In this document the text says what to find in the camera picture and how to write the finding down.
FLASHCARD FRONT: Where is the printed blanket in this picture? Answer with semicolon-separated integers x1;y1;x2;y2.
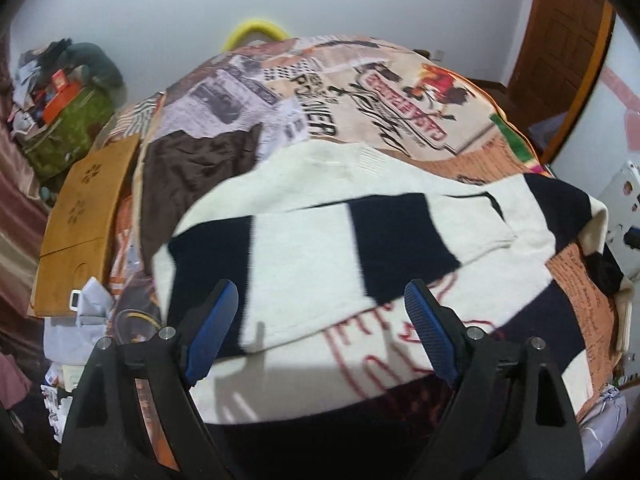
107;34;626;426

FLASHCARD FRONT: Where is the grey plush toy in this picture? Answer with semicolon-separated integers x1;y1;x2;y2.
62;42;125;88

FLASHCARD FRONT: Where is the pale blue crumpled cloth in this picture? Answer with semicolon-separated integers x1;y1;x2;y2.
42;277;116;411

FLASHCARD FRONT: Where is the white sticker-covered device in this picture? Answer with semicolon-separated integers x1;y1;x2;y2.
595;160;640;281

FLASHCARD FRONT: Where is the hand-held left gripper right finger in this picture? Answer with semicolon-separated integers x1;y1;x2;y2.
404;279;586;480

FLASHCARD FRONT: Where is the wooden lap table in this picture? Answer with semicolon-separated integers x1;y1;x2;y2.
31;135;142;317

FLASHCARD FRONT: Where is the green patterned bag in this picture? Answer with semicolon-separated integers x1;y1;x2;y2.
22;85;118;181

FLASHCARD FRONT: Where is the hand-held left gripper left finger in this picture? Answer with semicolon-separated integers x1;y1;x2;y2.
59;278;240;480

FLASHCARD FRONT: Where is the orange box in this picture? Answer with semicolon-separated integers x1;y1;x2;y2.
40;71;81;123

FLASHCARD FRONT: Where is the brown wooden door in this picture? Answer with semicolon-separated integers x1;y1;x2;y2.
505;0;616;161

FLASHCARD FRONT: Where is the brown striped curtain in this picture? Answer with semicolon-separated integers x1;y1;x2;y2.
0;125;51;361

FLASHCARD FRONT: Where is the pink flower wall decal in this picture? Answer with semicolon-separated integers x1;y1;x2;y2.
600;65;640;151

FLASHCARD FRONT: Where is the white and navy striped sweater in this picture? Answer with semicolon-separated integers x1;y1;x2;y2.
150;142;633;361

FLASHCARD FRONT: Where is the brown cloth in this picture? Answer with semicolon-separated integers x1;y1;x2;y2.
140;125;263;261

